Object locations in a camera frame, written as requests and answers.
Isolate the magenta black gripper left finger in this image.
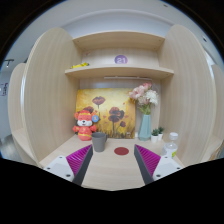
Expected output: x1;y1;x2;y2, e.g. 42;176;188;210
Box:
44;144;94;187

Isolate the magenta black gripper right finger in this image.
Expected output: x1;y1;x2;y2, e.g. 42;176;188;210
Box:
133;143;183;186

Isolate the clear plastic water bottle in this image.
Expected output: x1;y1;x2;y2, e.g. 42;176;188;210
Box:
162;132;178;158

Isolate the red round coaster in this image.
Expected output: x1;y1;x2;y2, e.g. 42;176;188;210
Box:
114;147;129;155

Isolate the grey cup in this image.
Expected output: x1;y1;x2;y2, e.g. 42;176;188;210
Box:
92;132;107;152

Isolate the small potted succulent left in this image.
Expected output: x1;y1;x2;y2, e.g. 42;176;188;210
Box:
151;129;159;143

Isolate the small potted succulent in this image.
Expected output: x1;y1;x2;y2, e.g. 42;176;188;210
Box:
158;126;164;141
151;129;159;143

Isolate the light blue vase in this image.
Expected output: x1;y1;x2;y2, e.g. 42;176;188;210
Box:
138;114;151;141

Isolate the small potted succulent right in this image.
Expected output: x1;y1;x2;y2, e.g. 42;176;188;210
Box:
158;126;164;141

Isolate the red plush tiger toy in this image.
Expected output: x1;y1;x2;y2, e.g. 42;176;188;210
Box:
73;110;97;141

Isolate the yellow poppy flower painting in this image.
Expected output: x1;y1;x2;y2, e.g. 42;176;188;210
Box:
76;88;135;139

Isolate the pink white flower bouquet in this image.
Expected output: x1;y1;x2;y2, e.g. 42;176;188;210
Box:
129;82;159;115

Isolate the wooden desk hutch shelf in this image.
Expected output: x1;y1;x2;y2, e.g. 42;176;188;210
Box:
7;23;224;168

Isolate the white light bar under shelf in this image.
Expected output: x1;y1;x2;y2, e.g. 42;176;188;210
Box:
104;76;152;81

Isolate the yellow object on shelf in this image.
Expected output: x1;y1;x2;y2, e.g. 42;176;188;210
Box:
70;62;89;69

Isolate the purple number sticker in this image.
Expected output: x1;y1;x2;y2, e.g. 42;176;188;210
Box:
114;55;128;64

